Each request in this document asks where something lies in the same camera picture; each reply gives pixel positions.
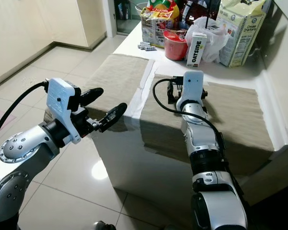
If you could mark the white oat milk carton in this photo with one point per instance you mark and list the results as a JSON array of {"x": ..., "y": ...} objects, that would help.
[{"x": 197, "y": 50}]

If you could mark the beige cloth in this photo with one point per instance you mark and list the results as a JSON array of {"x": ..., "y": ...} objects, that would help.
[
  {"x": 240, "y": 120},
  {"x": 115, "y": 76}
]

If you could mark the beige kitchen cabinet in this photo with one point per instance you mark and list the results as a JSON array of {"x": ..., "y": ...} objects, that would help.
[{"x": 29, "y": 33}]

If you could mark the white plastic bag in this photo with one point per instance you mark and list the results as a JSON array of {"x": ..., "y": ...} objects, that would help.
[{"x": 216, "y": 40}]

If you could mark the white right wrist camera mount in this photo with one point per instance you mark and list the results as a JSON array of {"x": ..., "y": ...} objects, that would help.
[{"x": 193, "y": 88}]

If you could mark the grey robot left foot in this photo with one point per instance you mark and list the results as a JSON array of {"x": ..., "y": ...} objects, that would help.
[{"x": 105, "y": 225}]

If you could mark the grey printed carton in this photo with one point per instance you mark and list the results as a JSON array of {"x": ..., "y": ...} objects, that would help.
[{"x": 151, "y": 32}]

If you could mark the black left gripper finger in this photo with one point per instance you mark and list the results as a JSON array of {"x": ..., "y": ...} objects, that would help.
[
  {"x": 114, "y": 116},
  {"x": 93, "y": 96}
]

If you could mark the green white cracker box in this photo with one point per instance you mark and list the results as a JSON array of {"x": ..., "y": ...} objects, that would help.
[{"x": 245, "y": 33}]

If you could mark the red noodle cup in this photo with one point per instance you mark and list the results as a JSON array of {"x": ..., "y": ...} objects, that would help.
[{"x": 175, "y": 48}]

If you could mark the white kitchen island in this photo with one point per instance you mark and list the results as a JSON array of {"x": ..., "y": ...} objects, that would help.
[{"x": 129, "y": 163}]

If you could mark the small grey battery pack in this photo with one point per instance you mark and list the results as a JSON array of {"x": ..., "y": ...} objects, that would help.
[{"x": 146, "y": 47}]

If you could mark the dark red snack bag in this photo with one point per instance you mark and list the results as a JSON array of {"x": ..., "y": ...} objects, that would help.
[{"x": 199, "y": 9}]

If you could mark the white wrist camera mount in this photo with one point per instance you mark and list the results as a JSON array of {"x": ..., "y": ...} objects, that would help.
[
  {"x": 193, "y": 88},
  {"x": 60, "y": 103}
]

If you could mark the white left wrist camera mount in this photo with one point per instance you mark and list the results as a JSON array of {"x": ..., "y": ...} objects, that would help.
[{"x": 60, "y": 103}]

